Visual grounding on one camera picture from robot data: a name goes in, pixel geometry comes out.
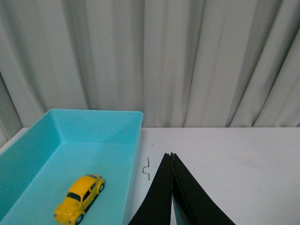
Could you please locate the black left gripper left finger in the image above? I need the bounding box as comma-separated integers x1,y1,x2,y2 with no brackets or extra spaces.
129,153,173,225

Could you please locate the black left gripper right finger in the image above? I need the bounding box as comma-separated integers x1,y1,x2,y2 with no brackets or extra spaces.
171,153,233,225

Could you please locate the bent thin metal wire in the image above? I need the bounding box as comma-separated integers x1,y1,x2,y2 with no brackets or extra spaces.
142,157,151,180

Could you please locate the yellow beetle toy car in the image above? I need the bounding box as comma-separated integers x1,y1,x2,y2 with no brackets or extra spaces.
53,174,105,225

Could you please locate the turquoise plastic storage box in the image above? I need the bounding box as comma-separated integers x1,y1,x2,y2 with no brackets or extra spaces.
0,109,143,225

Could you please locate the grey pleated curtain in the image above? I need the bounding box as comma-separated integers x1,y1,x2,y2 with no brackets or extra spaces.
0,0,300,145

